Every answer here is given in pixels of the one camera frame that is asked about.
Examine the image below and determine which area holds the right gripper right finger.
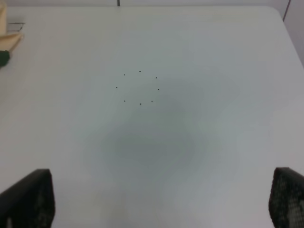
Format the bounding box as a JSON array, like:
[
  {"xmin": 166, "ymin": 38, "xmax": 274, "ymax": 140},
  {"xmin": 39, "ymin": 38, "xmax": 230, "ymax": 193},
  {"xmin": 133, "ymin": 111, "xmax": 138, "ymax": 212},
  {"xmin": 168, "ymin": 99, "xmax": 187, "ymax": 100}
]
[{"xmin": 268, "ymin": 167, "xmax": 304, "ymax": 228}]

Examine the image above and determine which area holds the cream linen tote bag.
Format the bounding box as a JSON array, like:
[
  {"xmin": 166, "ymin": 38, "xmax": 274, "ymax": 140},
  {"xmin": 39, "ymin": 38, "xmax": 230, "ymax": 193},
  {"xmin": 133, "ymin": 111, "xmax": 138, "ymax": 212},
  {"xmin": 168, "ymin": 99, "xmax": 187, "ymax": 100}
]
[{"xmin": 0, "ymin": 4, "xmax": 24, "ymax": 68}]

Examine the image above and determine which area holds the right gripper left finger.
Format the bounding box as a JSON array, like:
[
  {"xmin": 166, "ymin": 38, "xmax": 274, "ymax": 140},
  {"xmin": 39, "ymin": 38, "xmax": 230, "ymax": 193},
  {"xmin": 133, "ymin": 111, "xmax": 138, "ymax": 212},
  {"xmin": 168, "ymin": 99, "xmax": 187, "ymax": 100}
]
[{"xmin": 0, "ymin": 169, "xmax": 56, "ymax": 228}]

